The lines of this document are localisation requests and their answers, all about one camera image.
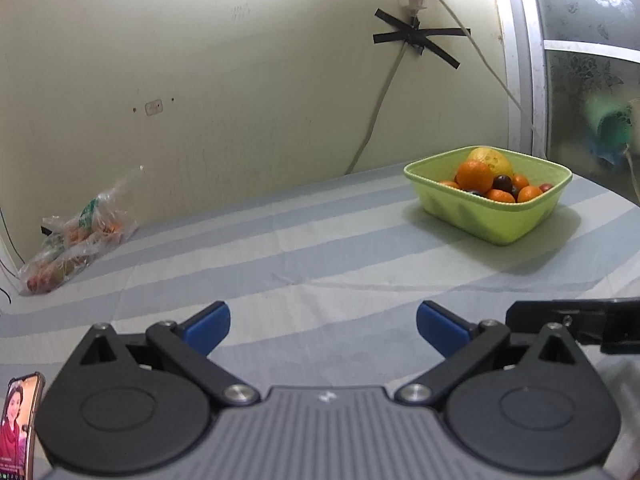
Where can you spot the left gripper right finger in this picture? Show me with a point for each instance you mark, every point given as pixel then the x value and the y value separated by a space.
pixel 519 395

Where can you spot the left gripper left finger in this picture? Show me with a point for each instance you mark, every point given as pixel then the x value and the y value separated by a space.
pixel 132 403

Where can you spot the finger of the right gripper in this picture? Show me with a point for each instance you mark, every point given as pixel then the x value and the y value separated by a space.
pixel 611 324

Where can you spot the large yellow citrus fruit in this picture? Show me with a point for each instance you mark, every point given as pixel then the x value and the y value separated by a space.
pixel 493 159

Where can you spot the large orange mandarin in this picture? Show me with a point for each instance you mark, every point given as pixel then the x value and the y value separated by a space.
pixel 473 175

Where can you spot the smartphone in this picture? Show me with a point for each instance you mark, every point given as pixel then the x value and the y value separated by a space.
pixel 17 436

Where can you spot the green plastic basin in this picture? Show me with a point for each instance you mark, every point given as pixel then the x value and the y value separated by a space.
pixel 498 223

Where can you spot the orange tomato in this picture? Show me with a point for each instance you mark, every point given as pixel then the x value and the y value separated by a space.
pixel 529 193

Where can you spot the plastic bag of fruit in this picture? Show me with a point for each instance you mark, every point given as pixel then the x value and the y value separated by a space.
pixel 73 243

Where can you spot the dark purple tomato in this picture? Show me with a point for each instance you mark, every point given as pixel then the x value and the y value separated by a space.
pixel 503 183

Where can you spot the black tape cross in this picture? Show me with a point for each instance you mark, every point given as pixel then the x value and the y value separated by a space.
pixel 420 39

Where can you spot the window frame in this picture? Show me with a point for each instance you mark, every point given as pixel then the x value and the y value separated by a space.
pixel 526 76

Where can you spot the wall socket plate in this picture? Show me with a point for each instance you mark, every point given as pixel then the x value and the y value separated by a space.
pixel 153 107

